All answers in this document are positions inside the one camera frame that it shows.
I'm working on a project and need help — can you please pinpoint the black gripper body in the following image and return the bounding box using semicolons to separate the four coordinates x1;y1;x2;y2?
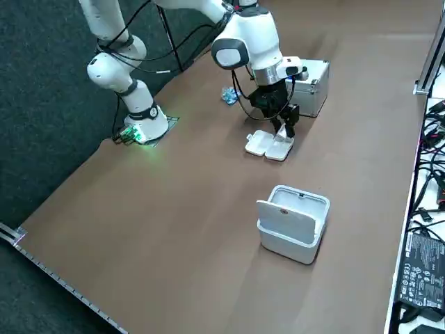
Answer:
249;80;291;118

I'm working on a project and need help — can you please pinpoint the white open pill box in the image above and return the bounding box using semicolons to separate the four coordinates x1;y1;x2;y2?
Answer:
244;130;293;161

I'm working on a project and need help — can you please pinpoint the silver aluminium carry case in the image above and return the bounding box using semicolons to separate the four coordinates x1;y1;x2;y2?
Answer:
284;58;330;118

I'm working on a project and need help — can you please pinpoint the blue and white packet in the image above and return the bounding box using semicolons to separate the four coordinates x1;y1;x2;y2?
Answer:
221;86;243;106

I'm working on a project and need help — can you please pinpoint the white bin with open lid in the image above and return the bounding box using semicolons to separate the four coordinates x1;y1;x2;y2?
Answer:
256;184;330;265

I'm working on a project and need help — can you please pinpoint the black labelled power adapter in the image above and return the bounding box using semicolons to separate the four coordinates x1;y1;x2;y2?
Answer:
396;231;445;307

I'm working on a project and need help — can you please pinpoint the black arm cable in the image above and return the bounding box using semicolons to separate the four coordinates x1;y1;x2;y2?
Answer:
97;0;296;121

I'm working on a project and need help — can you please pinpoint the aluminium camera post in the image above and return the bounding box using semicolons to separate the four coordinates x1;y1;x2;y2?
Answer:
413;10;445;95

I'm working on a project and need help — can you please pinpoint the black cable tangle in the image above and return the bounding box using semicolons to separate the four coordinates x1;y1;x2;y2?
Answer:
415;100;445;223

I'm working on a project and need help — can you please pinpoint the aluminium table edge rail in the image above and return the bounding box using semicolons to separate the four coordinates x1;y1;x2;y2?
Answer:
0;222;129;334

